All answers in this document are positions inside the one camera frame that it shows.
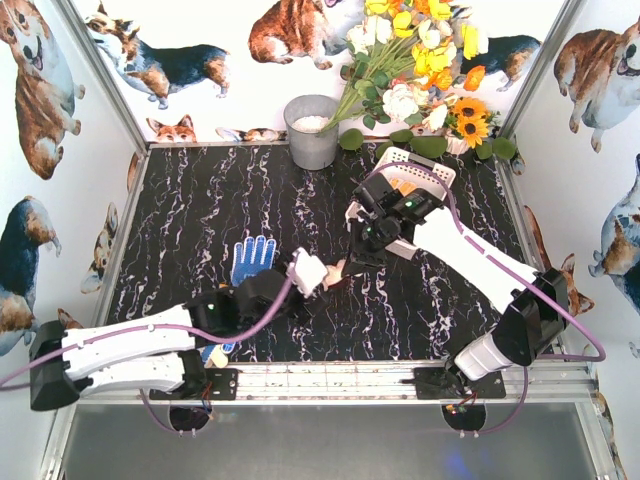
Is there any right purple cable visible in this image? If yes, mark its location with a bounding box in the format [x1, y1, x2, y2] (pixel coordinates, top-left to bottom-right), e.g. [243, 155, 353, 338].
[372, 160, 606, 434]

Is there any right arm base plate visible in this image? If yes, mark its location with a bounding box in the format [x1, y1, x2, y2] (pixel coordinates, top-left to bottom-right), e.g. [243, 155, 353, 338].
[400, 367, 506, 400]

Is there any blue dotted glove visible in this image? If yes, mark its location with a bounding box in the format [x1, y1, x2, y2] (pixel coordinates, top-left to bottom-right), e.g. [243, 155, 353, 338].
[231, 235, 277, 287]
[200, 345, 215, 363]

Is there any sunflower pot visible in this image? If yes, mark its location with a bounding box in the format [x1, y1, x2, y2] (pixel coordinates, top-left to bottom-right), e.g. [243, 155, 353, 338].
[443, 96, 501, 155]

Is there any cream knit glove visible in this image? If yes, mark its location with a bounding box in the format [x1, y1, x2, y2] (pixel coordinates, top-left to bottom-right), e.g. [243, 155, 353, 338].
[322, 259, 346, 291]

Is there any artificial flower bouquet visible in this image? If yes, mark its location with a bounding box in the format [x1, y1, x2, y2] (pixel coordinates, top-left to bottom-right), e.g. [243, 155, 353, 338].
[325, 1, 489, 131]

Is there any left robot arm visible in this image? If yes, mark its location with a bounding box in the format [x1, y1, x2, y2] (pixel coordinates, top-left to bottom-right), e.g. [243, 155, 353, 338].
[29, 265, 328, 412]

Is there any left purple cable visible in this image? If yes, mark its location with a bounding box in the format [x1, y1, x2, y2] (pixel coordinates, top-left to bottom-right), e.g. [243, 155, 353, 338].
[0, 249, 304, 435]

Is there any grey metal bucket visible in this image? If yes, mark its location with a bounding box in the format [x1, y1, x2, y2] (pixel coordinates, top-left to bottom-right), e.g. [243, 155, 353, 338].
[283, 95, 338, 171]

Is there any purple cable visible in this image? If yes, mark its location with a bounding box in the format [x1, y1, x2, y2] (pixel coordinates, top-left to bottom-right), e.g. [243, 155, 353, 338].
[0, 249, 304, 435]
[372, 160, 606, 434]

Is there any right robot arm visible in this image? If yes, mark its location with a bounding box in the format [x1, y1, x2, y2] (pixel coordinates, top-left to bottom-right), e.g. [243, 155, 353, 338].
[342, 173, 568, 384]

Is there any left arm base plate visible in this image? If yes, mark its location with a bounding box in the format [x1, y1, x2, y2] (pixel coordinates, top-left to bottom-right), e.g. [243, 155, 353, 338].
[149, 368, 239, 401]

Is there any yellow coated work glove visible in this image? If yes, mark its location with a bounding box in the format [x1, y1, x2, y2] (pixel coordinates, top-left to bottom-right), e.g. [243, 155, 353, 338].
[390, 178, 416, 196]

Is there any white plastic storage basket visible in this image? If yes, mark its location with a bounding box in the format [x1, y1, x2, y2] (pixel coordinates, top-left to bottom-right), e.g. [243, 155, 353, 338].
[345, 147, 464, 232]

